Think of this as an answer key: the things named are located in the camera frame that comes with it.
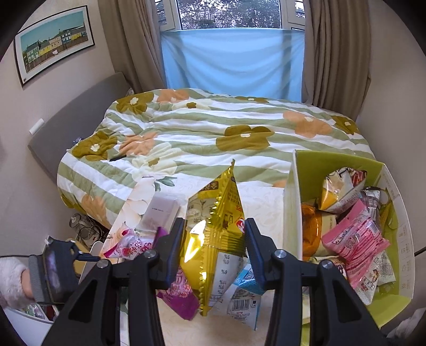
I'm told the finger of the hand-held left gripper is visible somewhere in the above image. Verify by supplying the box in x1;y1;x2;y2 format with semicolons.
71;250;101;263

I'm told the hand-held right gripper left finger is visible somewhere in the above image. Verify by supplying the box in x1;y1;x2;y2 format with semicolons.
42;218;186;346

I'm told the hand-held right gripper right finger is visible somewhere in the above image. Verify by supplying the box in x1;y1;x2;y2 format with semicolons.
244;218;390;346

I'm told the gold foil snack packet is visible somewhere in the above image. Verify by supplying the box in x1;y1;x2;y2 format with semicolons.
181;160;263;316

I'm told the orange white bread packet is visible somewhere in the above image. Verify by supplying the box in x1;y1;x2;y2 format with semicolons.
301;204;338;262

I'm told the pink striped snack packet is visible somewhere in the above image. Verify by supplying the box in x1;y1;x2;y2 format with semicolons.
321;200;391;290

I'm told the yellow white chip bag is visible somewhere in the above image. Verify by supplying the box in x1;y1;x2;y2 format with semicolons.
318;168;367;212

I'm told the green cardboard box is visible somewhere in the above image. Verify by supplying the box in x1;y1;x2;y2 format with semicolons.
283;150;415;333

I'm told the white cartoon snack packet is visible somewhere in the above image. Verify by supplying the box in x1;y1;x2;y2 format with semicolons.
358;249;396;305

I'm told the person's left forearm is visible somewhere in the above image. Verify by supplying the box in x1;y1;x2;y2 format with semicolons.
0;256;35;310

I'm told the brown cardboard piece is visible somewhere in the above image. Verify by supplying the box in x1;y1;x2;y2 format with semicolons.
74;241;104;278

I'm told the glass jar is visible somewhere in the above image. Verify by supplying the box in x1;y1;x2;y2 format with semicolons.
68;213;100;245

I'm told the white slim box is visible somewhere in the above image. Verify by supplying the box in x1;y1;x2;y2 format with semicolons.
136;195;182;232

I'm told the pink strawberry candy packet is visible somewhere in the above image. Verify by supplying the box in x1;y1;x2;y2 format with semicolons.
103;229;157;260

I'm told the white blue snack packet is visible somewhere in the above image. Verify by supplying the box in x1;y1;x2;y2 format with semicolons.
213;259;264;330

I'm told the purple chip bag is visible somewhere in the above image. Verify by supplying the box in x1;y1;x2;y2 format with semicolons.
155;226;200;322

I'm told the white floral tray table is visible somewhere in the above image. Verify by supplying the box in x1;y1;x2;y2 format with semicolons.
101;176;300;346

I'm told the white plastic bin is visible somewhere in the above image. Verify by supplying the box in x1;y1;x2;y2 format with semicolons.
3;299;57;346

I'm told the green floral striped blanket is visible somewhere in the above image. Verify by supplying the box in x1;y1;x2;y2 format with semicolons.
56;87;376;230

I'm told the grey bed headboard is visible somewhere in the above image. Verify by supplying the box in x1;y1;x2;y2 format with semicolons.
27;71;134;183

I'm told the silver crinkled snack packet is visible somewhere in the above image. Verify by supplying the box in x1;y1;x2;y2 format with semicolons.
361;188;383;221

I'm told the light blue cloth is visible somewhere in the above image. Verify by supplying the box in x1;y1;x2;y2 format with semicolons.
161;27;305;102

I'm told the beige curtain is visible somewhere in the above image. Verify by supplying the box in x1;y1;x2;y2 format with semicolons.
301;0;371;122
97;0;167;94

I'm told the framed houses picture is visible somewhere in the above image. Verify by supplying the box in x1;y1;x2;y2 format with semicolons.
13;5;95;88

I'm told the white frame window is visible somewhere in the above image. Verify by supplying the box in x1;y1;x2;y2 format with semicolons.
155;0;307;32

